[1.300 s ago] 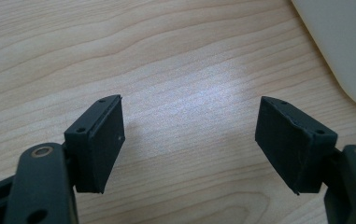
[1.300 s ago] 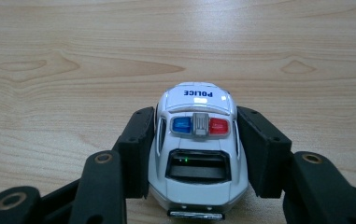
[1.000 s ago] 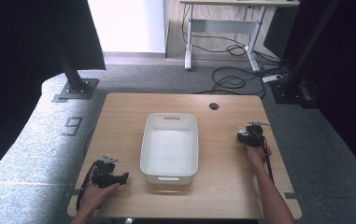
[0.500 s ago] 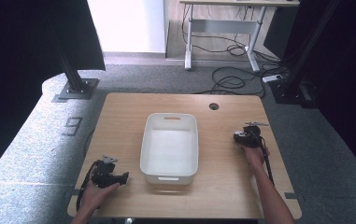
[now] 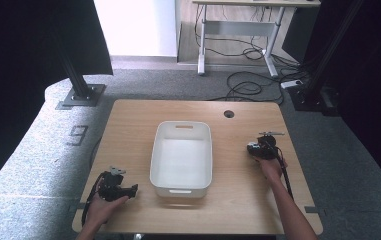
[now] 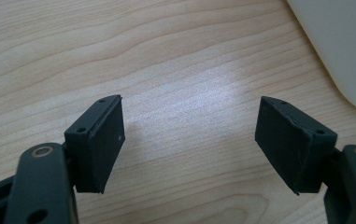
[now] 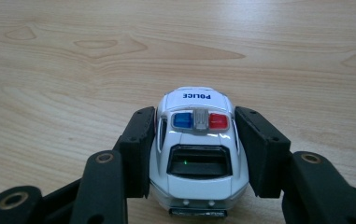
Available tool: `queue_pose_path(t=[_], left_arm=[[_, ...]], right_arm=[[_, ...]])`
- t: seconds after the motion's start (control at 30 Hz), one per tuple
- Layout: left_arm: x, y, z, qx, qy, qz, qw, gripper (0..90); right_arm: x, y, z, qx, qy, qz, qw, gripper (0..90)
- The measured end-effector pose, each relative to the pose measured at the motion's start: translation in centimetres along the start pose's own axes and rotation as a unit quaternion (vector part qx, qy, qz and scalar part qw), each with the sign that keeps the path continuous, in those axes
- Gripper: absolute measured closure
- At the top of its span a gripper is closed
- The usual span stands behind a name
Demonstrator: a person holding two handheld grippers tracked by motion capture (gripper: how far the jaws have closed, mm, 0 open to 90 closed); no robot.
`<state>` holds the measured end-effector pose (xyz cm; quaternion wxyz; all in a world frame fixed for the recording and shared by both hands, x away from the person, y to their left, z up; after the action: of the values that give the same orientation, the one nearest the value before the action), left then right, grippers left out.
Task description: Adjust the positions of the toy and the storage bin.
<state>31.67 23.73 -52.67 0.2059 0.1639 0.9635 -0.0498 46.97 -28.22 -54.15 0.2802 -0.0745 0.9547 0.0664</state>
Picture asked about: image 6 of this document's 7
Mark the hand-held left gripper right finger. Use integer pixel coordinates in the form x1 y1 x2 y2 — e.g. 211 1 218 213
254 95 339 196

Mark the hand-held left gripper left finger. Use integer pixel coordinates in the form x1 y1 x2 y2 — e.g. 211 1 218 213
64 94 126 195

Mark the white plastic basin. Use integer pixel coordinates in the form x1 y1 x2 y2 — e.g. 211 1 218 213
285 0 356 118

